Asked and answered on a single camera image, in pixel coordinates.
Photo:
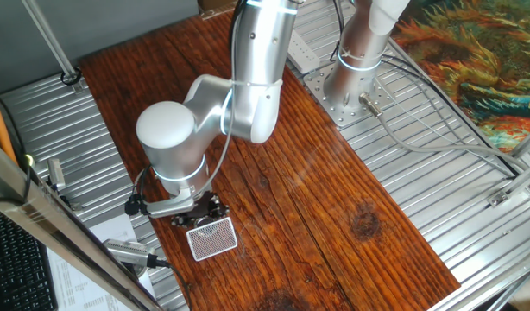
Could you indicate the black keyboard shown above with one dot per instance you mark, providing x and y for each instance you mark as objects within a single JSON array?
[{"x": 19, "y": 272}]

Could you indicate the wood grain table mat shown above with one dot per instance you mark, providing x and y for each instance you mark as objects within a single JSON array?
[{"x": 334, "y": 194}]

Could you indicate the colourful painted cloth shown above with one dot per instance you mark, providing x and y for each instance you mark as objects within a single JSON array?
[{"x": 472, "y": 56}]

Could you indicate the aluminium frame post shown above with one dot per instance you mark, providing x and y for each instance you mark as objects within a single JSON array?
[{"x": 49, "y": 41}]

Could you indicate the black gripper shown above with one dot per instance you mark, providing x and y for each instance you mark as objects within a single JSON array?
[{"x": 200, "y": 205}]

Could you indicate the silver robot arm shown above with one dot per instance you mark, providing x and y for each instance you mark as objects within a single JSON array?
[{"x": 170, "y": 142}]

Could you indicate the brown cardboard box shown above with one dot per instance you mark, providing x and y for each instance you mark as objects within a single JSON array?
[{"x": 213, "y": 5}]

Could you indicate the wrist camera with grey bracket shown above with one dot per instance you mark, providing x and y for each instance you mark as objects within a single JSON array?
[{"x": 170, "y": 207}]

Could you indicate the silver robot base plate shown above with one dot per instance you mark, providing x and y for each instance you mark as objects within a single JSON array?
[{"x": 355, "y": 114}]

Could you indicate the printed paper sheet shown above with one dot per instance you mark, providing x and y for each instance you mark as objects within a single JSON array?
[{"x": 75, "y": 285}]

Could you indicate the aluminium frame rail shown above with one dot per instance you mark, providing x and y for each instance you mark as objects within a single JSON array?
[{"x": 485, "y": 289}]

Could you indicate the shiny steel beam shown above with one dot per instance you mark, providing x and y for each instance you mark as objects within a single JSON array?
[{"x": 53, "y": 220}]

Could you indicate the white power strip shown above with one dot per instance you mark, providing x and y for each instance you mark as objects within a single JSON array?
[{"x": 306, "y": 56}]

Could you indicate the silver camera with black plug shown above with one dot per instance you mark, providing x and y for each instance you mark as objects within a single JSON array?
[{"x": 127, "y": 252}]

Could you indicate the aluminium frame strut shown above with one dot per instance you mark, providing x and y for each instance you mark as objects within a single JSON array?
[
  {"x": 517, "y": 185},
  {"x": 528, "y": 142}
]

